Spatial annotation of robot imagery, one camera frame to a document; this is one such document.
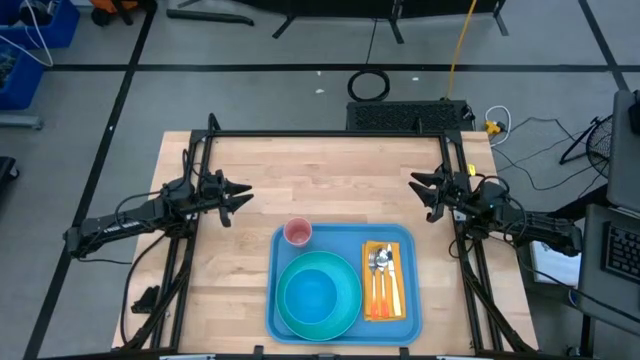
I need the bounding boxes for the orange and black object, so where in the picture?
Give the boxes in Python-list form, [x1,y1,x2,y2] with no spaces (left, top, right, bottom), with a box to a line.
[88,0,159,27]

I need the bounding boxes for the cream-handled metal knife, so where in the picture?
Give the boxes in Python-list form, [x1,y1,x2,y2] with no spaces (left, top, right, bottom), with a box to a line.
[385,243,404,318]

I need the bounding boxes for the black clamp bracket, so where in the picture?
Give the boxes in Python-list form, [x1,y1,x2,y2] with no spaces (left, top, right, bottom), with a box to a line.
[130,284,161,315]

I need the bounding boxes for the black bar on floor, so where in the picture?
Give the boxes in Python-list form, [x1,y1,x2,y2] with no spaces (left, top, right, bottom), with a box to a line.
[165,8,255,27]

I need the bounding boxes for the grey monitor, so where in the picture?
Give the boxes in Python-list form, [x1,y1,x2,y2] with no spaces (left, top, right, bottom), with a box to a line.
[606,89,640,214]

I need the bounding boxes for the coiled black cable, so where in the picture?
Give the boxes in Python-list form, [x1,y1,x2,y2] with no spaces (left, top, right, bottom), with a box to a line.
[347,68,392,103]

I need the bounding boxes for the blue plastic bowl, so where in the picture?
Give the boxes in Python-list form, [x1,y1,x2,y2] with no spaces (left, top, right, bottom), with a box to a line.
[283,268,340,325]

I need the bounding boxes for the orange-handled metal fork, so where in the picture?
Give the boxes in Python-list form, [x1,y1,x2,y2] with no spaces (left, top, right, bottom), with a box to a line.
[368,249,381,321]

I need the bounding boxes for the black metal table frame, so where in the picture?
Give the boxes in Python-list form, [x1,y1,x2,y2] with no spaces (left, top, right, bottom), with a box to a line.
[119,112,539,356]

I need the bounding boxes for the blue plastic tray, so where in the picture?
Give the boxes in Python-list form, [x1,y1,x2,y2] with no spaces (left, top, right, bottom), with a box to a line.
[264,222,424,347]

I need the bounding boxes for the blue storage bin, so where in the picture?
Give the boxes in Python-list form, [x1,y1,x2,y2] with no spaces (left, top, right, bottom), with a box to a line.
[0,44,45,111]
[0,0,81,50]

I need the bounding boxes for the teal plastic plate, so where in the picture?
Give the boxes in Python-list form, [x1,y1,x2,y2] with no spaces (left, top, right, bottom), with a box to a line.
[275,250,364,343]

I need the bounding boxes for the yellow power cable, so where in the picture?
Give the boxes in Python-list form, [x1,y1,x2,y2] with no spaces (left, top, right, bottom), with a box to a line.
[446,0,479,100]

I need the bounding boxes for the grey desk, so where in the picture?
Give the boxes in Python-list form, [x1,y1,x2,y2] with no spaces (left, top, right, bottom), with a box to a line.
[579,202,640,336]

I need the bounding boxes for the yellow cloth napkin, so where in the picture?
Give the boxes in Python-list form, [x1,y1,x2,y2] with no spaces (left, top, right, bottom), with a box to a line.
[361,240,407,323]

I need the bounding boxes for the thin white cable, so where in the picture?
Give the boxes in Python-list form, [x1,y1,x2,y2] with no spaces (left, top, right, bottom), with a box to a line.
[0,0,55,68]

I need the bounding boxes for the pink plastic cup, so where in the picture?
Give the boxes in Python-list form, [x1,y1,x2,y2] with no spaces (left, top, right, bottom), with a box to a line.
[282,216,314,249]

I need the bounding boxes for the black floor cables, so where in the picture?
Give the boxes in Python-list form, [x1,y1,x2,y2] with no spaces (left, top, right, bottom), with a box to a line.
[492,115,609,194]

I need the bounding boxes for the black keyboard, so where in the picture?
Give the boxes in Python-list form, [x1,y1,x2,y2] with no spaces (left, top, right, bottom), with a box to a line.
[601,221,640,285]

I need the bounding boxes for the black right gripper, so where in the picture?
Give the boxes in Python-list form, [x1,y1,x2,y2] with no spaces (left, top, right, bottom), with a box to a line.
[408,169,472,224]

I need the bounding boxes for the white printed box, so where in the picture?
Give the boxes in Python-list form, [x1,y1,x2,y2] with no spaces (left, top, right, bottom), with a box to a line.
[529,239,584,289]

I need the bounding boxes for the black stand with legs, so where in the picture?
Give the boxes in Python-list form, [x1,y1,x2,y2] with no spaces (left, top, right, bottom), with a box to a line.
[177,0,511,45]

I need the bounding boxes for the orange-handled metal spoon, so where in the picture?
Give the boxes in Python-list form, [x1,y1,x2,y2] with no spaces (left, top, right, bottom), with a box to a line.
[375,247,392,320]

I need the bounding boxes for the black perforated computer case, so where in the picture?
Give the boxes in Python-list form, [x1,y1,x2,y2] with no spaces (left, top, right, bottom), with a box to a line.
[345,99,475,134]

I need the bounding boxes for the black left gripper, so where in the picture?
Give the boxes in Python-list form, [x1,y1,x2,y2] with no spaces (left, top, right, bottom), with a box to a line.
[200,169,255,228]

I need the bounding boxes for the white looped cable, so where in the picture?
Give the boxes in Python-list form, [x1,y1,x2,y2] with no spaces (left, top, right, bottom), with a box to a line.
[483,104,513,147]

